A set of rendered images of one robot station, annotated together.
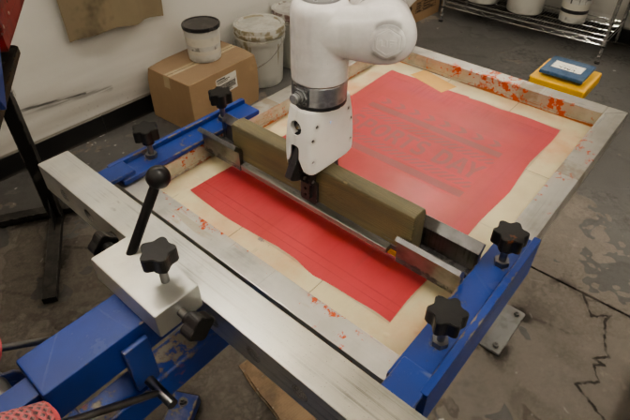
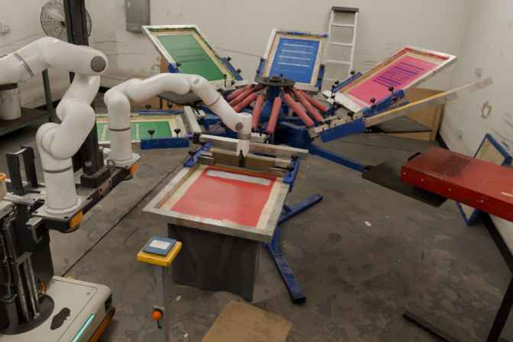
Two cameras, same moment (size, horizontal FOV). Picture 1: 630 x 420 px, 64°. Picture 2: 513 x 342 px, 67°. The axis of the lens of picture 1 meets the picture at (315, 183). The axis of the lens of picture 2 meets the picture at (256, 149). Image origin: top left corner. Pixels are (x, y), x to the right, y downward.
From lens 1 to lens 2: 2.57 m
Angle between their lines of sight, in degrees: 113
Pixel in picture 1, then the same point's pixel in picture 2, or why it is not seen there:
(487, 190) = (196, 185)
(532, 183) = (182, 189)
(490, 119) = (199, 209)
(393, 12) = not seen: hidden behind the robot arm
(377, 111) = (246, 203)
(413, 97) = (236, 213)
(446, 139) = (214, 198)
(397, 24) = not seen: hidden behind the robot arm
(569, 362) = not seen: outside the picture
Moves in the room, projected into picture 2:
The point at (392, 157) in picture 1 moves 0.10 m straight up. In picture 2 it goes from (230, 188) to (231, 171)
